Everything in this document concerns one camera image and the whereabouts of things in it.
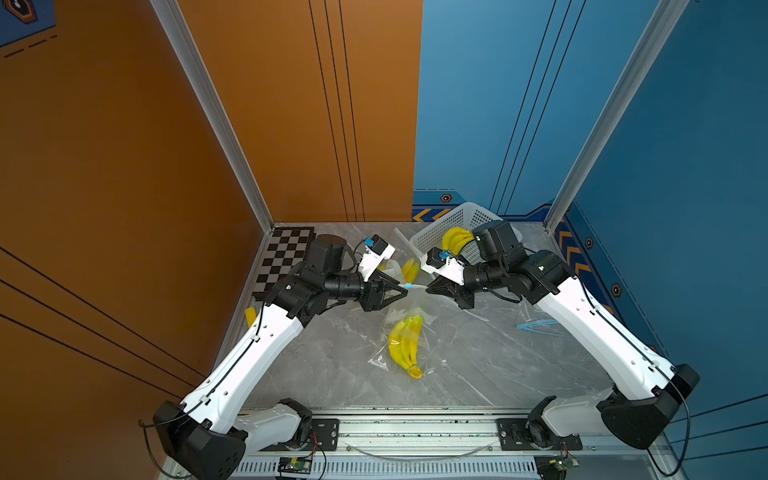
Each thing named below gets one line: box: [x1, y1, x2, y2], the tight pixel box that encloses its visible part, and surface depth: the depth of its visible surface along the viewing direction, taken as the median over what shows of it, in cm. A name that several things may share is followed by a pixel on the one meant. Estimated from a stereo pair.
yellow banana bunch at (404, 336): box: [388, 314, 423, 380], surface depth 83 cm
